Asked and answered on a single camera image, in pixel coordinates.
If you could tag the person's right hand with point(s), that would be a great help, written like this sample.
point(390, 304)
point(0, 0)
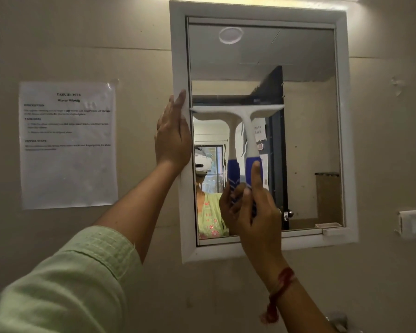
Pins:
point(260, 221)

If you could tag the person's left forearm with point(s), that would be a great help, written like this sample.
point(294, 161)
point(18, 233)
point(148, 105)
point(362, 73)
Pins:
point(142, 208)

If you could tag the person's right forearm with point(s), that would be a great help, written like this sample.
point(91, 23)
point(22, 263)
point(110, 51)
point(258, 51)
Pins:
point(298, 308)

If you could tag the white wall switch plate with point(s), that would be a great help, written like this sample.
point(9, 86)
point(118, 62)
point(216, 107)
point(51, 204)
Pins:
point(414, 223)

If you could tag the white framed mirror cabinet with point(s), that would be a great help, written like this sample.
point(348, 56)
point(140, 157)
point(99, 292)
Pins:
point(346, 135)

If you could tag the white and blue squeegee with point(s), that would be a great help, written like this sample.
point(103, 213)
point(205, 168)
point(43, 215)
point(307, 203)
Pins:
point(244, 119)

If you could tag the person's right thumb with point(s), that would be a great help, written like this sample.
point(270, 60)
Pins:
point(241, 202)

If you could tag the printed paper sheet in sleeve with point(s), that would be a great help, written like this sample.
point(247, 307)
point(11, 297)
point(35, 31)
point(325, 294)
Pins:
point(67, 152)

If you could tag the person's left fingers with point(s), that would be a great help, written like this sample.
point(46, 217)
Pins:
point(176, 102)

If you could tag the person's left hand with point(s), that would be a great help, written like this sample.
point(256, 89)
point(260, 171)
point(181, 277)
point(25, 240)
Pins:
point(171, 138)

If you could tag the red thread wrist band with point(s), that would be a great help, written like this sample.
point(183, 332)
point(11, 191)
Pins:
point(280, 284)

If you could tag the light green sleeve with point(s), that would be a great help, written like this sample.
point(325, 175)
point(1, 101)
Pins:
point(66, 287)

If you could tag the chrome metal fixture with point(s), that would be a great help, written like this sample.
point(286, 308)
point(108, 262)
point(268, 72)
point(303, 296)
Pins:
point(339, 324)

